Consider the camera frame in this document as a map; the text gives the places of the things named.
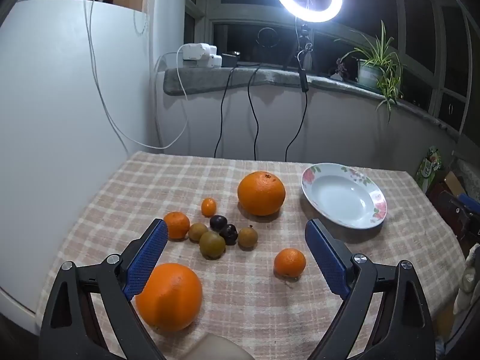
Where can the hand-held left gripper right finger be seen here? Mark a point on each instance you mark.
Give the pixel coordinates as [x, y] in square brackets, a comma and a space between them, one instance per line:
[326, 255]

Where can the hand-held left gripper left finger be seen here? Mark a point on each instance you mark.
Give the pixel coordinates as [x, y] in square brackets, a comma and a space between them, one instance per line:
[148, 258]

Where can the small mandarin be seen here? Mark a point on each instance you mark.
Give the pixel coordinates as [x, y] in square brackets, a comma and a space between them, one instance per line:
[178, 225]
[289, 263]

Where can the large orange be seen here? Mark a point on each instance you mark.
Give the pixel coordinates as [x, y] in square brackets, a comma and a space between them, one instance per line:
[172, 300]
[261, 194]

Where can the white floral plate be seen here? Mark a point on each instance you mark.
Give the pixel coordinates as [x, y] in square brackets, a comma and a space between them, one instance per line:
[341, 195]

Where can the greenish brown round fruit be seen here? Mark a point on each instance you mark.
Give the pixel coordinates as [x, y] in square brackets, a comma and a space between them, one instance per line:
[212, 245]

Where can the small brown round fruit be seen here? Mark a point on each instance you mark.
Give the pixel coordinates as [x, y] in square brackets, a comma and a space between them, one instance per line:
[197, 231]

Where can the dark purple plum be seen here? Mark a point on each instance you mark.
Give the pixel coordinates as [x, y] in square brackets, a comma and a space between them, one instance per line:
[217, 222]
[229, 234]

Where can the small oval kumquat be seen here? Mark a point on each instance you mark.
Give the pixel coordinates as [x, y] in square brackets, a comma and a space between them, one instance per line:
[208, 207]

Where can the small brown stemmed fruit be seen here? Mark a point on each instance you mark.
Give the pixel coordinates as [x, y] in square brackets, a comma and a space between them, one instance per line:
[247, 237]

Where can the pink checked tablecloth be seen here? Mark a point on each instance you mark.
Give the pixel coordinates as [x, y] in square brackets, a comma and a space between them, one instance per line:
[243, 300]

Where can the green printed bag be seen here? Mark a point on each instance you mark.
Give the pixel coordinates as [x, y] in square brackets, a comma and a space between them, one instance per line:
[428, 168]

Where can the dark chair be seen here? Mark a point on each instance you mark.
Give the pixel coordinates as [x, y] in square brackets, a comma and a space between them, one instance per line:
[455, 213]

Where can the white cloth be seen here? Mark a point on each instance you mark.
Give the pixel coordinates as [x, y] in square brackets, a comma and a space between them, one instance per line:
[467, 281]

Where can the cardboard box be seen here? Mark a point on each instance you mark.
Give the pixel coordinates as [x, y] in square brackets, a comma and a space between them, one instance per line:
[452, 182]

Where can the white refrigerator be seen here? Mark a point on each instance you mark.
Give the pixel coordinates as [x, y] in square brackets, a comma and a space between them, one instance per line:
[48, 120]

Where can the grey sill cover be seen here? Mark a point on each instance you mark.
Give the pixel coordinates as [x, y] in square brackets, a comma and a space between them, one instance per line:
[195, 80]

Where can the small purple potted plant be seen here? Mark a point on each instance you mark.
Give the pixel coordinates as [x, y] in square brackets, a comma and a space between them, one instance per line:
[340, 68]

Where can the spider plant in pot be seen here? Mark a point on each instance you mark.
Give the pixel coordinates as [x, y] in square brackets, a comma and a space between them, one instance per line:
[377, 69]

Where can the white power adapters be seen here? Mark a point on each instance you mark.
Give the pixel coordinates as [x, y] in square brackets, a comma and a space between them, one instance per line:
[197, 55]

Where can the black box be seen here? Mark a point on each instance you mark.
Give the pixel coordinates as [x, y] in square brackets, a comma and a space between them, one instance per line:
[229, 59]

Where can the window frame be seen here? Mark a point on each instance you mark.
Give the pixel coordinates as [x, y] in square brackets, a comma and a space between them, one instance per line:
[412, 26]

